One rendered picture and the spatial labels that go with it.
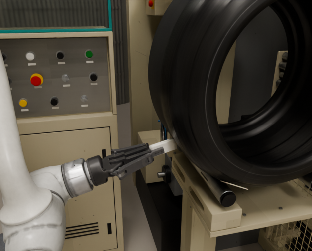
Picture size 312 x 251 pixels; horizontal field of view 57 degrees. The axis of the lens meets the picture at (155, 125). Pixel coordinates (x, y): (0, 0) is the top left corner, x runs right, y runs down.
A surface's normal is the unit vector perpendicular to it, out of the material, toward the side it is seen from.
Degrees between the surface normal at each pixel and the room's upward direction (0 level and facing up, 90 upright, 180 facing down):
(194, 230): 90
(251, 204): 0
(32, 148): 90
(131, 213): 0
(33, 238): 35
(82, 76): 90
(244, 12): 82
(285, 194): 0
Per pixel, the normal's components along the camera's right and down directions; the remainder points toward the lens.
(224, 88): 0.25, 0.36
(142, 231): 0.00, -0.93
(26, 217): 0.13, -0.48
